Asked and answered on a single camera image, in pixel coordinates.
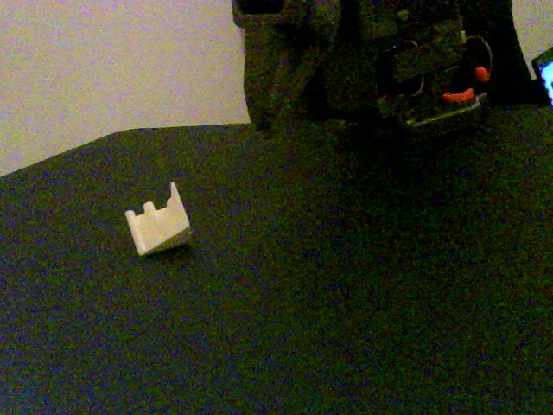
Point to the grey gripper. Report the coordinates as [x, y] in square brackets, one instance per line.
[290, 65]

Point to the white notched plastic block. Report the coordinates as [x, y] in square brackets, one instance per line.
[157, 225]

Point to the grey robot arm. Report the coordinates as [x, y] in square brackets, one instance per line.
[423, 65]

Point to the dark blue desk mat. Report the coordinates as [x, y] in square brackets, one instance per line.
[276, 281]

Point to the black orange clamp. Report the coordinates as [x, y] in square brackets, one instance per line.
[459, 95]
[481, 74]

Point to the laptop screen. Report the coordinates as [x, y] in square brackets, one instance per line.
[545, 78]

